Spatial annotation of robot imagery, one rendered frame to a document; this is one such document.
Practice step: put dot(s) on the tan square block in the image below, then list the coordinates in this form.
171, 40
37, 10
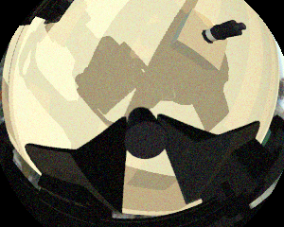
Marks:
189, 40

